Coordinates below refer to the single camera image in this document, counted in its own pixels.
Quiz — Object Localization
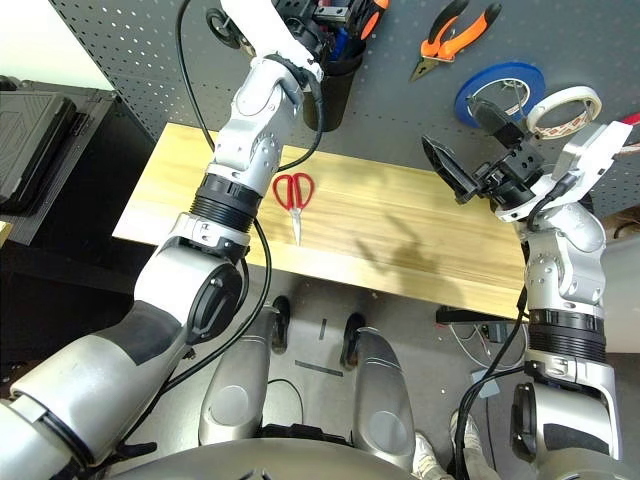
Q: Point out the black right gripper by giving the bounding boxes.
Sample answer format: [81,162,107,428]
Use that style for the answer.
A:
[421,94,546,211]

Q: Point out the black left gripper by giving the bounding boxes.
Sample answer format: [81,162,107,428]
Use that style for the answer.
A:
[273,0,351,56]

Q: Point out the orange and black pliers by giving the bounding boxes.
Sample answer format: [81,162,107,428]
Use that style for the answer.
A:
[408,0,503,83]

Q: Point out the red handled scissors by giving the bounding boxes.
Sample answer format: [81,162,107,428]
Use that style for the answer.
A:
[272,172,316,247]

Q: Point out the dark grey metal pegboard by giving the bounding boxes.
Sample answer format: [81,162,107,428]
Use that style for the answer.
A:
[47,0,640,206]

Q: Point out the blue tape roll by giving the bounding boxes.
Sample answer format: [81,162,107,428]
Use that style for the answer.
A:
[453,61,546,126]

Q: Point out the orange and black screwdriver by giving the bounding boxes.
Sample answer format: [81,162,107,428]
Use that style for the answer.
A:
[355,0,391,42]

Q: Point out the black plastic cup holder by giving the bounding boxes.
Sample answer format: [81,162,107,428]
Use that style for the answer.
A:
[302,49,365,134]

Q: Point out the white tape roll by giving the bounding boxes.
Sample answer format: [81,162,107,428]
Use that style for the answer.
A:
[527,85,602,141]

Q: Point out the long grey floor tape strip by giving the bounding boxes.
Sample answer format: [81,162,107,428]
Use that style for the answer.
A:
[294,358,345,377]

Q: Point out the silver right robot leg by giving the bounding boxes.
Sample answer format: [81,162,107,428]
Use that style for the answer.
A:
[339,312,416,471]

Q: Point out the silver robot leg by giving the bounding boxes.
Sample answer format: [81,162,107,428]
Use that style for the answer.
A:
[198,294,291,446]
[339,312,416,471]

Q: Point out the white sneaker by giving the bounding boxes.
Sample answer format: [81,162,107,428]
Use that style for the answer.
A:
[450,409,485,451]
[414,432,451,480]

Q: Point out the black ribbed hard case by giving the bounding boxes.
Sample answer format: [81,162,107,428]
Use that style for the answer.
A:
[0,89,89,216]

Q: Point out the olive trouser leg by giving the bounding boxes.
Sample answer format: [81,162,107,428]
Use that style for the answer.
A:
[462,442,496,480]

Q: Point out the black equipment cabinet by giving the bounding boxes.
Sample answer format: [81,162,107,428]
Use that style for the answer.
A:
[0,74,161,381]

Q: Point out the silver left robot leg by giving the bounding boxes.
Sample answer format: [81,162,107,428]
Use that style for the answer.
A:
[198,294,291,446]

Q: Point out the grey robot torso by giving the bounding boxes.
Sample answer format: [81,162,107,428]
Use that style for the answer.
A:
[107,432,451,480]

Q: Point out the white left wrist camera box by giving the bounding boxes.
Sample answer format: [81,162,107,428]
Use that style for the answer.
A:
[219,0,326,76]

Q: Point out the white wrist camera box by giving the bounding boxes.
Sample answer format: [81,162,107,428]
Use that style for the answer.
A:
[552,121,634,201]
[219,0,326,76]

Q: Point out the blue handled screwdriver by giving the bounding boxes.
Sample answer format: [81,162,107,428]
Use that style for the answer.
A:
[330,25,352,62]

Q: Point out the black handled scissors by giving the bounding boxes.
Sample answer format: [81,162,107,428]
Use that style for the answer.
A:
[207,7,257,57]

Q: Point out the black right camera cable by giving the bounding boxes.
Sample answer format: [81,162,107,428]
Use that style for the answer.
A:
[527,172,576,226]

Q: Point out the black camera cable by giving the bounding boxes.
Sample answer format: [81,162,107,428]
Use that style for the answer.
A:
[175,0,221,154]
[527,172,576,226]

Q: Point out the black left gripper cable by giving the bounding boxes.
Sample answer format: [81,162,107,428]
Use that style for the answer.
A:
[277,69,329,174]

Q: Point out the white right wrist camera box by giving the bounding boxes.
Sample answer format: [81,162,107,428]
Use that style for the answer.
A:
[552,121,634,201]

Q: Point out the black left camera cable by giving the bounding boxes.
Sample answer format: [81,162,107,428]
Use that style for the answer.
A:
[175,0,221,154]

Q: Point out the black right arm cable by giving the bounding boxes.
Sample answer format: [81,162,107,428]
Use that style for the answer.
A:
[455,284,531,480]

